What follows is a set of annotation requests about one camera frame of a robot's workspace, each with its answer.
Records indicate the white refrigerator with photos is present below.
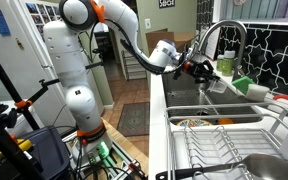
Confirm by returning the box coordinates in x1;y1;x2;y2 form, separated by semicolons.
0;0;77;128

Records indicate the short green soap bottle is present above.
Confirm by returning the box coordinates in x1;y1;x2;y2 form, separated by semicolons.
216;55;224;71

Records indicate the white brush red handle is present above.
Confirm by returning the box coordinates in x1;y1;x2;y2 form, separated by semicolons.
244;83;288;110

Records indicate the small clear plastic lunch box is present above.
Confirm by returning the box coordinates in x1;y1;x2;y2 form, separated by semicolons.
208;80;227;94

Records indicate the large cardboard box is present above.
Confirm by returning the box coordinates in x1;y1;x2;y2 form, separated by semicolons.
146;28;195;53

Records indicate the stainless steel sink basin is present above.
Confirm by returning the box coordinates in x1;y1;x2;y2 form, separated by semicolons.
162;74;262;124

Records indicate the orange plastic ball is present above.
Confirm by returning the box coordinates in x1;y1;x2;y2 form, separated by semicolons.
218;118;234;125

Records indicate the brushed steel gooseneck faucet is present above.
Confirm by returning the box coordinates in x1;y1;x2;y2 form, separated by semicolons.
197;19;248;81

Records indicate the tall green soap bottle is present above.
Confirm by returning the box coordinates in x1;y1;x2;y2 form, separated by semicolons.
222;51;235;76

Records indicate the black tripod stand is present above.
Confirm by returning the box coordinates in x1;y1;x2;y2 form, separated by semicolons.
0;38;60;180

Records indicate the black handled steel ladle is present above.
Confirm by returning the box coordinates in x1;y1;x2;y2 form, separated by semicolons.
155;154;288;180

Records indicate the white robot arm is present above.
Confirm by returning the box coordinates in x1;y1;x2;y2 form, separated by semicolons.
43;0;218;160

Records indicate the steel wire sink grid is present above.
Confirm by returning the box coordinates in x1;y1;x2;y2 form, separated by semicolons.
165;90;218;116

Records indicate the colourful floral ceramic plate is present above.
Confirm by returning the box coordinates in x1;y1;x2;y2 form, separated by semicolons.
177;118;212;127

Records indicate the green white sponge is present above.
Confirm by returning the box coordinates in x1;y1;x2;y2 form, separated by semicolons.
232;76;254;94

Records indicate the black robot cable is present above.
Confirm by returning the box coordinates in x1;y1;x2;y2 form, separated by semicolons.
88;18;192;75

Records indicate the patterned grey floor rug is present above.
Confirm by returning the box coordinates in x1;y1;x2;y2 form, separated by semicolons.
117;102;150;137

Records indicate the dark blue plastic bin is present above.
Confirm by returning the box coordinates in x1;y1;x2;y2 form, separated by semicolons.
0;126;70;180

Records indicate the steel wire dish rack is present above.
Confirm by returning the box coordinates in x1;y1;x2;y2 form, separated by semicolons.
165;102;288;180

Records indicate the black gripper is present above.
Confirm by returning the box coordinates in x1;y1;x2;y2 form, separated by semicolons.
182;60;220;82

